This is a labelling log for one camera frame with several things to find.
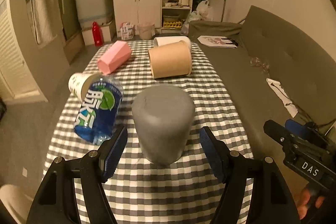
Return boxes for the grey cup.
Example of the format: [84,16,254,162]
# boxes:
[131,85,195,166]

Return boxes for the white cup green leaves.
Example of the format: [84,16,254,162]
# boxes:
[68,73,99,102]

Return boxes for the brown paper cup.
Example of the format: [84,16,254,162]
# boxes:
[148,40,192,79]

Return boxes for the pink faceted cup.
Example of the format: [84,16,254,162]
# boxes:
[97,40,131,75]

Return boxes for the person's hand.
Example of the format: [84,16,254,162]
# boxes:
[296,183,325,220]

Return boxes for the white paper on sofa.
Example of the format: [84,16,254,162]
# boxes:
[266,78,298,118]

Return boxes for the grey sofa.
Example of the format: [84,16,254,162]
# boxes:
[189,6,335,192]

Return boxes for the crumpled clear plastic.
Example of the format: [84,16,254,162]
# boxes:
[249,57,270,75]

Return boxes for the checkered tablecloth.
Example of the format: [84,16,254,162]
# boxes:
[43,39,254,224]

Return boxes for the blue drink bottle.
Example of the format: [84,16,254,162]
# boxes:
[73,75,123,145]

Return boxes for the printed paper on sofa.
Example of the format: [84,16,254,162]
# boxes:
[198,36,238,48]

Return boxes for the louvered wardrobe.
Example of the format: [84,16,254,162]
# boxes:
[1,0,69,105]

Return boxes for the white plastic bag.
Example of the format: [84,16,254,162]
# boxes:
[180,0,214,35]

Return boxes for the open shelf unit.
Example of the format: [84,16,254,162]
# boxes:
[160,0,193,34]

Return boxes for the trash bin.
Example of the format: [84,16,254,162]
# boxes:
[137,23,155,40]

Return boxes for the red thermos bottle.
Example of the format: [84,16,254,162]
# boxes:
[92,22,104,47]

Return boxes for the white platform box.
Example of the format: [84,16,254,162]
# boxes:
[81,19,117,47]

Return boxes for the printed package bag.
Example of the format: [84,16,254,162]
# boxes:
[120,22,135,40]

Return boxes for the white kitchen cabinet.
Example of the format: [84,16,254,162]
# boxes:
[113,0,162,37]

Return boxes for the hanging grey towel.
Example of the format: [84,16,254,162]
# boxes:
[30,0,62,47]

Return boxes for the washing machine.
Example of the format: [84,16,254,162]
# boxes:
[75,0,113,30]

